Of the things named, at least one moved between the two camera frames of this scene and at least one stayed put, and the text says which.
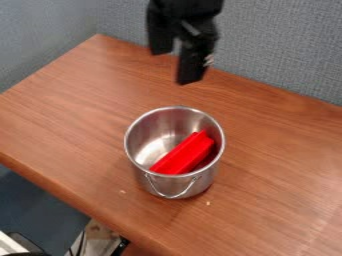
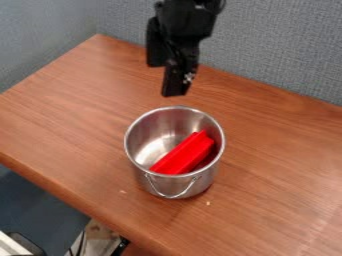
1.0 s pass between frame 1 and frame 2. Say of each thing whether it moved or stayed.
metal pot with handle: stayed
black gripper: moved
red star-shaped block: stayed
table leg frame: stayed
